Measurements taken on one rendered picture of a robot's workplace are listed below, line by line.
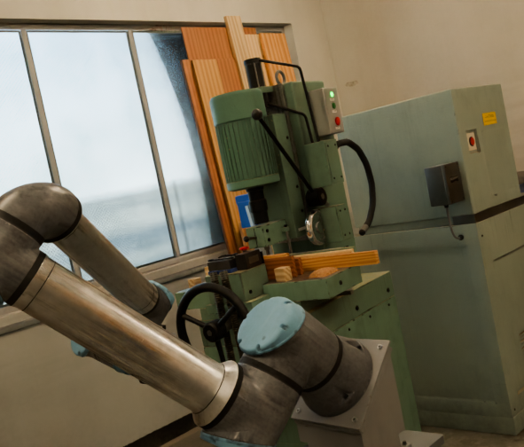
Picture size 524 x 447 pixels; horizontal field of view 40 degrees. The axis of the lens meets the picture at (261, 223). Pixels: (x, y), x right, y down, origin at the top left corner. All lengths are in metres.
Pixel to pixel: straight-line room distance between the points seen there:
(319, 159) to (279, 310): 0.99
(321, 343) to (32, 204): 0.66
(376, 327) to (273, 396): 1.05
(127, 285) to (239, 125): 0.80
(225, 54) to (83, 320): 2.99
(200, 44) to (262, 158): 1.90
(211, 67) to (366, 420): 2.75
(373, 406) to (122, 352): 0.57
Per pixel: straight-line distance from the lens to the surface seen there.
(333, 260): 2.25
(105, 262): 1.61
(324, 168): 2.42
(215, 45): 4.19
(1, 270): 1.37
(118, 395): 3.61
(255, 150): 2.30
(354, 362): 1.64
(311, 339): 1.55
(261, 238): 2.33
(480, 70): 4.50
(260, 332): 1.54
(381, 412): 1.68
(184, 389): 1.47
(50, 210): 1.41
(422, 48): 4.68
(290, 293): 2.17
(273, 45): 4.48
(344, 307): 2.34
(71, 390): 3.47
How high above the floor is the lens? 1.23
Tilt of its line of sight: 4 degrees down
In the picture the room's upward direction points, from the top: 12 degrees counter-clockwise
